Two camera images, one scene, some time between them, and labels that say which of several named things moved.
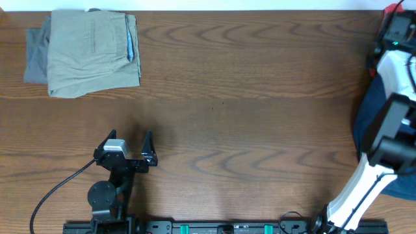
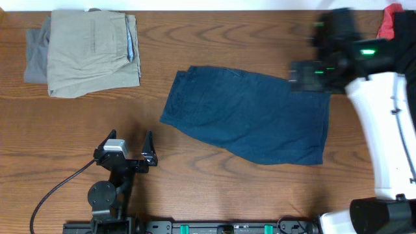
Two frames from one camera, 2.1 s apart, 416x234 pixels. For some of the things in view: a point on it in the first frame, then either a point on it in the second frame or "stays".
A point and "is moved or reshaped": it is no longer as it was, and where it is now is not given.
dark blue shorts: (370, 108) is moved or reshaped
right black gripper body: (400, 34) to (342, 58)
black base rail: (222, 227) stays
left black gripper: (149, 154) stays
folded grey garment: (36, 69) stays
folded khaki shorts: (91, 52) stays
